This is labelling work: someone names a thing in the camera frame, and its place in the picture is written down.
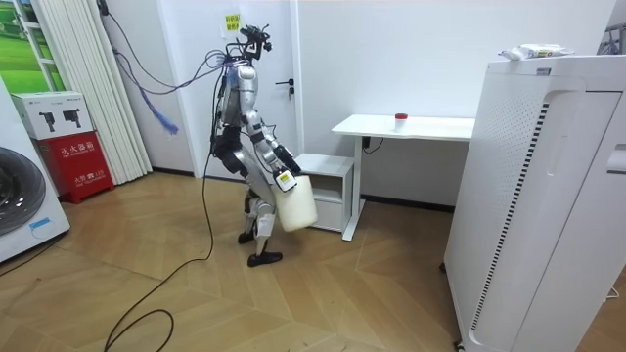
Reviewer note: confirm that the white cardboard box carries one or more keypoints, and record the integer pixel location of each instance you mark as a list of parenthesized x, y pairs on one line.
[(34, 113)]

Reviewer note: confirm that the red fire equipment cabinet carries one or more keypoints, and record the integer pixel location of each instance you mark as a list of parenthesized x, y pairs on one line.
[(78, 166)]

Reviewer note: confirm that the white door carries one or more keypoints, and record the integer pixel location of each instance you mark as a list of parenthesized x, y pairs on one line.
[(195, 98)]

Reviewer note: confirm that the small white cabinet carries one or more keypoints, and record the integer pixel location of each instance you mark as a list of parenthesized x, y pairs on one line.
[(326, 166)]

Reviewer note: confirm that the white washing machine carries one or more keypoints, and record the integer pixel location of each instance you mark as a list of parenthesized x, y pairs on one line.
[(24, 195)]

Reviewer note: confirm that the white desk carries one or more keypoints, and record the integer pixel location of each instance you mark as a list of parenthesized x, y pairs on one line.
[(430, 128)]

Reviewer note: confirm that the robot body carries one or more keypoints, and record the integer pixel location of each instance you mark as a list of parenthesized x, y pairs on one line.
[(244, 94)]

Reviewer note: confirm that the white wet wipes pack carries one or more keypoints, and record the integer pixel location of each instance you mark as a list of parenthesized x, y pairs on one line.
[(533, 51)]

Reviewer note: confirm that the yellow paper note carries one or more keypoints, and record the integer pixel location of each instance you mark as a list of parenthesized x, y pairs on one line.
[(232, 22)]

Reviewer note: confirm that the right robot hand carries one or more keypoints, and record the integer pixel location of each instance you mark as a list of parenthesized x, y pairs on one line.
[(285, 179)]

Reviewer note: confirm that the white plastic bin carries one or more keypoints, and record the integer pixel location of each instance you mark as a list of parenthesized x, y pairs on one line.
[(296, 207)]

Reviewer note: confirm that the large white appliance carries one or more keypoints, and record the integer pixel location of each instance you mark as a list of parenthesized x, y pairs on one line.
[(533, 195)]

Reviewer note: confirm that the white folding partition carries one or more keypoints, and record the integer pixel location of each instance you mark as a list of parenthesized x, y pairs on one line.
[(98, 88)]

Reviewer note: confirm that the robot legs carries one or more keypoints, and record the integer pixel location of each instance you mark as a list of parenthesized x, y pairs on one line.
[(264, 221)]

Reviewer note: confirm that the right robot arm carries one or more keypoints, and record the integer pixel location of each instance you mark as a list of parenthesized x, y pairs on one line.
[(254, 128)]

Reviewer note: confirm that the green landscape poster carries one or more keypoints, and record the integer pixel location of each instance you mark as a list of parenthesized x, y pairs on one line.
[(19, 54)]

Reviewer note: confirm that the small jar with red lid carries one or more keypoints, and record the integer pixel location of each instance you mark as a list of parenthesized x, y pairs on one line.
[(401, 123)]

